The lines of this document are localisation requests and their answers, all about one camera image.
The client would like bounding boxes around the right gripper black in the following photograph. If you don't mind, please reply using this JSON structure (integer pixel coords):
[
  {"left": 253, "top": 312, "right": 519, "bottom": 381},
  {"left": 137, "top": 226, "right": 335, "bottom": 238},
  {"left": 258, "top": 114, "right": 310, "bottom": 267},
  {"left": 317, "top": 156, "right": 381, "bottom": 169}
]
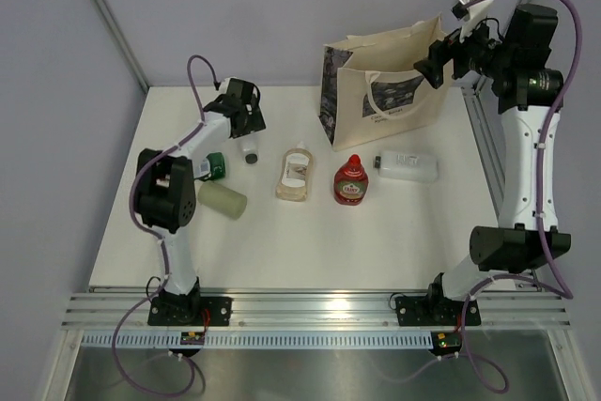
[{"left": 414, "top": 11, "right": 514, "bottom": 89}]

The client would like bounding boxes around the white tube bottle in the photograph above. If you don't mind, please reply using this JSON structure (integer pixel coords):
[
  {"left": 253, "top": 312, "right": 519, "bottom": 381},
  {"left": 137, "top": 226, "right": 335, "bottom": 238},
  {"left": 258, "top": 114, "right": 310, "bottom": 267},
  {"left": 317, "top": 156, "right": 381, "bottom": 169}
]
[{"left": 239, "top": 134, "right": 259, "bottom": 165}]

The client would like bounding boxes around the green bottle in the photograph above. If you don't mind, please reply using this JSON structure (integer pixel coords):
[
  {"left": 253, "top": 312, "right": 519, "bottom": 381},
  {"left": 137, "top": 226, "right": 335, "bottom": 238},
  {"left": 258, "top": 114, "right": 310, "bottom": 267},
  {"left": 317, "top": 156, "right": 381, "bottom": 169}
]
[{"left": 193, "top": 152, "right": 226, "bottom": 181}]

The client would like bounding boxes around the clear amber soap bottle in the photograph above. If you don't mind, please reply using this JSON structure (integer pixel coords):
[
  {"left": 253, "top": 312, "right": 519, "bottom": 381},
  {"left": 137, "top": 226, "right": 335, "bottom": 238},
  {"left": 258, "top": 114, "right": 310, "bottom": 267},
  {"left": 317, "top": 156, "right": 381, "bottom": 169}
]
[{"left": 275, "top": 141, "right": 315, "bottom": 202}]

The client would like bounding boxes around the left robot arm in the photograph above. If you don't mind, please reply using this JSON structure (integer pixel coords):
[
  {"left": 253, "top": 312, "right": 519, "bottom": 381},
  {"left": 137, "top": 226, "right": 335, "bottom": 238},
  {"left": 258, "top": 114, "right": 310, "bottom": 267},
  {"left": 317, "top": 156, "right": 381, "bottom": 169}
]
[{"left": 130, "top": 78, "right": 266, "bottom": 327}]

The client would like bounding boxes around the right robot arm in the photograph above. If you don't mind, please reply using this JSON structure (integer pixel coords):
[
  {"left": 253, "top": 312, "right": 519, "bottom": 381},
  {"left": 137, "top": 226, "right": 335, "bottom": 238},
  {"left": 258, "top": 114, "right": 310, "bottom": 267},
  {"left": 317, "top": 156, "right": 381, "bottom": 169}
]
[{"left": 394, "top": 4, "right": 571, "bottom": 325}]

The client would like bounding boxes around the canvas tote bag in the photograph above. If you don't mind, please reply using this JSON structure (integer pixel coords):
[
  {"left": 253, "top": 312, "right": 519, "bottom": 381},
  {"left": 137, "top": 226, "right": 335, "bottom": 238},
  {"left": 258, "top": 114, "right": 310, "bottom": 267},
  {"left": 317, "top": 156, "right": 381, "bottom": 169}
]
[{"left": 318, "top": 16, "right": 453, "bottom": 151}]

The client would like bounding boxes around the pale green cylinder container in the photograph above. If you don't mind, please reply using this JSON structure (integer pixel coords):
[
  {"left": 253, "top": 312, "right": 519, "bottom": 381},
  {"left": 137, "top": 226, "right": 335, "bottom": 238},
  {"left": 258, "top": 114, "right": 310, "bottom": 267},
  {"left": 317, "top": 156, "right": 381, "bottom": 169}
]
[{"left": 197, "top": 181, "right": 248, "bottom": 220}]

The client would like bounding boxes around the clear flat bottle black cap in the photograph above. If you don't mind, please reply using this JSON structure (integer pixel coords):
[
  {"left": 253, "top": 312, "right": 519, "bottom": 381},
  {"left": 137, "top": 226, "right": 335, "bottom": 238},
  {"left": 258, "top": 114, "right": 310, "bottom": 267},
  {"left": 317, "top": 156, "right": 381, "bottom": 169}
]
[{"left": 374, "top": 150, "right": 439, "bottom": 183}]

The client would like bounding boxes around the red Fairy dish soap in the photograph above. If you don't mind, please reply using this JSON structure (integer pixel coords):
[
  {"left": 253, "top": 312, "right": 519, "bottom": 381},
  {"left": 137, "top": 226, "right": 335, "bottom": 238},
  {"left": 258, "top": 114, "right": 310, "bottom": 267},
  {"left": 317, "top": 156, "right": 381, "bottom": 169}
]
[{"left": 332, "top": 154, "right": 369, "bottom": 206}]

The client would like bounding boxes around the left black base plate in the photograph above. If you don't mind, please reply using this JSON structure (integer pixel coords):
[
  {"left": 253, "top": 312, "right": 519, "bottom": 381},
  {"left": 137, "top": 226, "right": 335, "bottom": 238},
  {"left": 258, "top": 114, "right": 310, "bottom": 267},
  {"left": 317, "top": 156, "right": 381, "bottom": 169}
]
[{"left": 147, "top": 296, "right": 233, "bottom": 327}]

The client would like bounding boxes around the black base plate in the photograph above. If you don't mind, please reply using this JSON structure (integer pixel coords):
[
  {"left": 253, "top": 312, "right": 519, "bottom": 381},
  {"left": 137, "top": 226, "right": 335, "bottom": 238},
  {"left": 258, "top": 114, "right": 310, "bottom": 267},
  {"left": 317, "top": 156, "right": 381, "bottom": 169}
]
[
  {"left": 147, "top": 296, "right": 233, "bottom": 327},
  {"left": 389, "top": 292, "right": 482, "bottom": 327}
]

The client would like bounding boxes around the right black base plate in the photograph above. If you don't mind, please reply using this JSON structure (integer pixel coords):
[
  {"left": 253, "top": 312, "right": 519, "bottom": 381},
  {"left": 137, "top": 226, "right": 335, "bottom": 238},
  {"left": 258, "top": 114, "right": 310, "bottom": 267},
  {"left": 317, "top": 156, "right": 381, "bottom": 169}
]
[{"left": 389, "top": 292, "right": 482, "bottom": 327}]

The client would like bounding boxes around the aluminium front rail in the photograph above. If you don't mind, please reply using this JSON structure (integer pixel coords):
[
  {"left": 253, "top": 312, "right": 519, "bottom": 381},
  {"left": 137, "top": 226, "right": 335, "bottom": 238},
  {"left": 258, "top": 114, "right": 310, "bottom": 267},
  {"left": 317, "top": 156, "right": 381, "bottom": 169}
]
[{"left": 61, "top": 289, "right": 571, "bottom": 332}]

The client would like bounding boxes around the white slotted cable duct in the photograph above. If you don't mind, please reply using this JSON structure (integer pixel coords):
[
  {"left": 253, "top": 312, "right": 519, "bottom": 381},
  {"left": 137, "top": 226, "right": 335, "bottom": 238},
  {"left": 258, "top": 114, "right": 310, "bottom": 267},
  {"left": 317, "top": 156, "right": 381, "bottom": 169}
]
[{"left": 81, "top": 331, "right": 434, "bottom": 350}]

